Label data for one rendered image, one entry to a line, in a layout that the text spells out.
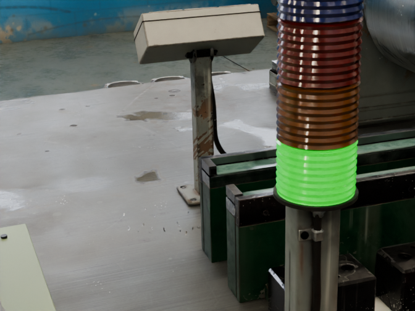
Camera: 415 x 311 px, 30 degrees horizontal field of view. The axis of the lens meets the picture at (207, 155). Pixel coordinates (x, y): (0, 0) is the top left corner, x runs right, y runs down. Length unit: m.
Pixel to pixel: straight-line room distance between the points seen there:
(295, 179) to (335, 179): 0.03
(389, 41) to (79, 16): 5.28
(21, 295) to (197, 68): 0.42
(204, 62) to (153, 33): 0.09
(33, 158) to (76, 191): 0.18
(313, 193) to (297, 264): 0.07
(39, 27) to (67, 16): 0.24
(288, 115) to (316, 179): 0.05
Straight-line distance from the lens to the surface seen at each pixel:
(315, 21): 0.53
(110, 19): 6.53
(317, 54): 0.53
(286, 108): 0.55
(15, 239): 0.99
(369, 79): 1.45
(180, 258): 0.99
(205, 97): 1.11
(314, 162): 0.55
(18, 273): 0.92
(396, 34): 1.28
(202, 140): 1.13
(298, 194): 0.56
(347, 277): 0.83
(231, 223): 0.87
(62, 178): 1.27
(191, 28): 1.07
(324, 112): 0.54
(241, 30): 1.09
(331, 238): 0.60
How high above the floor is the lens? 1.26
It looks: 20 degrees down
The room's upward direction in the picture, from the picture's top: 2 degrees counter-clockwise
